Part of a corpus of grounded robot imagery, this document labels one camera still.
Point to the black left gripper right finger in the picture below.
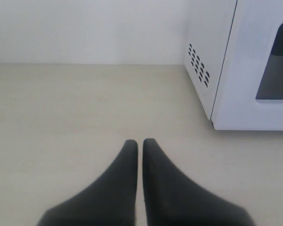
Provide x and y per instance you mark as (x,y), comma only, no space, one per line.
(172,199)

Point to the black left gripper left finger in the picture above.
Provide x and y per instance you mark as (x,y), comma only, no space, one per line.
(108,201)

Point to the white microwave door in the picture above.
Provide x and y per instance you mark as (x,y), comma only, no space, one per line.
(253,32)

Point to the white microwave oven body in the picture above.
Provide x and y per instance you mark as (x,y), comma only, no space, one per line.
(208,35)

